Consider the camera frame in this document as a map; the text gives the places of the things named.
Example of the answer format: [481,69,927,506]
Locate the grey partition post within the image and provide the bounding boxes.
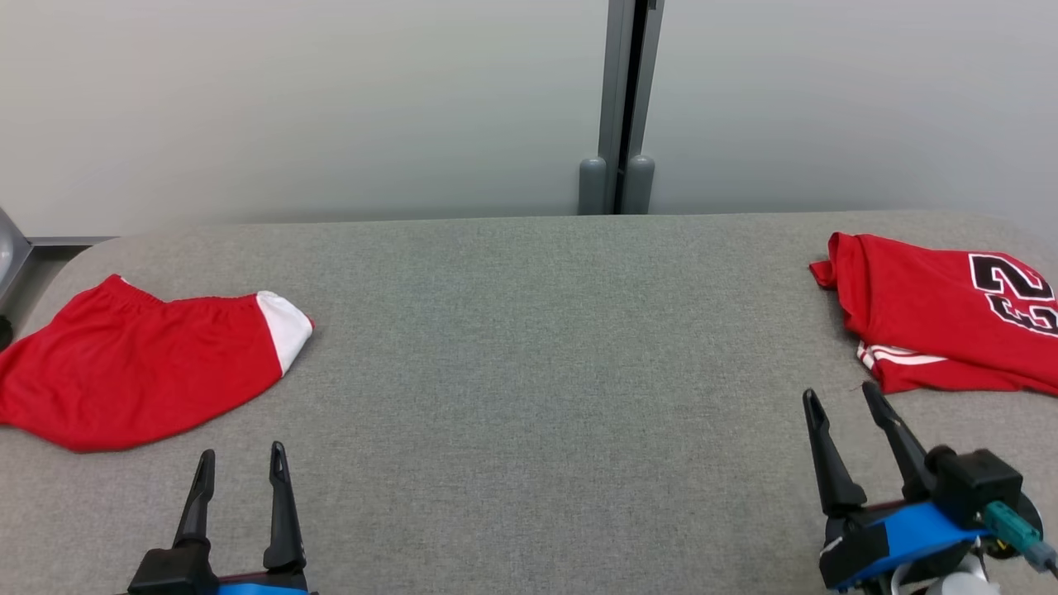
[577,0,666,216]

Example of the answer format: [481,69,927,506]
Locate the right arm black cable teal plug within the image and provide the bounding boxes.
[982,500,1058,576]

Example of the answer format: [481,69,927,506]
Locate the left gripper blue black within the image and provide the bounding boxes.
[124,440,319,595]

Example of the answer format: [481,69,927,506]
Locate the red shorts with white stripe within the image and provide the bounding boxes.
[0,274,315,453]

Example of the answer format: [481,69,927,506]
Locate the grey metal frame with caster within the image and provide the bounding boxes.
[0,207,34,352]

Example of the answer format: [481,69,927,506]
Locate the red jersey with number 23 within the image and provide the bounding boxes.
[810,232,1058,397]

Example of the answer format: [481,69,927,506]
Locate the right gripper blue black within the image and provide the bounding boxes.
[802,380,1044,593]

